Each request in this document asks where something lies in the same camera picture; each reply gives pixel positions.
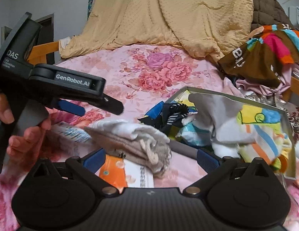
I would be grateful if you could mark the orange white packet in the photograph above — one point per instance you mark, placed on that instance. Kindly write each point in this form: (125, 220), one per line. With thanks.
(122, 173)

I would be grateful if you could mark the striped pastel sock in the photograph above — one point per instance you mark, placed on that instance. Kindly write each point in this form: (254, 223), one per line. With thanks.
(270, 143)

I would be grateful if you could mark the yellow hanging quilt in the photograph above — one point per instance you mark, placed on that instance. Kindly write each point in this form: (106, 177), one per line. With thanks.
(200, 27)

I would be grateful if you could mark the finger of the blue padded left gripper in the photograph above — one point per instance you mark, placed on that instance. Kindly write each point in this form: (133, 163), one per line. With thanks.
(69, 107)

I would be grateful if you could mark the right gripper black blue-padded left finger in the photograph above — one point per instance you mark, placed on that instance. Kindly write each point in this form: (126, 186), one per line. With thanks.
(84, 169)

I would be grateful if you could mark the brown quilted jacket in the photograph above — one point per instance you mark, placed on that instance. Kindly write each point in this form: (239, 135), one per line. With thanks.
(268, 12)

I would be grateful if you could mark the grey drawstring pouch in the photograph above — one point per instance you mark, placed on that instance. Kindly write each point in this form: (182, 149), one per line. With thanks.
(145, 151)

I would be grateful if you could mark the satin patterned bedcover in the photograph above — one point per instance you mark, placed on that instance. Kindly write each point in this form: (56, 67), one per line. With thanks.
(291, 110)

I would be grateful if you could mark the light pink garment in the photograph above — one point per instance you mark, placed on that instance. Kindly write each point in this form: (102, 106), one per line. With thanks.
(288, 84)

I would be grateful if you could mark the white grey cloth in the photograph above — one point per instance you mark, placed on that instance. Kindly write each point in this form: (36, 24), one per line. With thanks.
(218, 115)

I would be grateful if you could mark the pink floral bedsheet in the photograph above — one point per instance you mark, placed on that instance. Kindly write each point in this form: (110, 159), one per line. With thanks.
(140, 76)

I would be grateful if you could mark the person's left hand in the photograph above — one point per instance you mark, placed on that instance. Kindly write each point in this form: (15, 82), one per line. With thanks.
(23, 150)

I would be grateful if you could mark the wooden bed frame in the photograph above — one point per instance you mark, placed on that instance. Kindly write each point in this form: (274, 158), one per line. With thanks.
(39, 55)

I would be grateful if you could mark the cartoon printed shallow box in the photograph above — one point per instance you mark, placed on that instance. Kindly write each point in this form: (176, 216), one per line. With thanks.
(251, 113)

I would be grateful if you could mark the black white patterned sock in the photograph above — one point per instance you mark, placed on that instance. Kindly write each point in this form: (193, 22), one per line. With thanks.
(167, 117)

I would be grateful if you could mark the colourful brown patterned cloth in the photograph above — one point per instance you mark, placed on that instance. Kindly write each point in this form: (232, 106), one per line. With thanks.
(262, 58)

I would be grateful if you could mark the white air conditioner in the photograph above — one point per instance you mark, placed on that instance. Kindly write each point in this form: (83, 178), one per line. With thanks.
(293, 14)

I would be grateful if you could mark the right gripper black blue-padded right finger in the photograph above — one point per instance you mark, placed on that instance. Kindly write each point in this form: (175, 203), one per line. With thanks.
(217, 169)

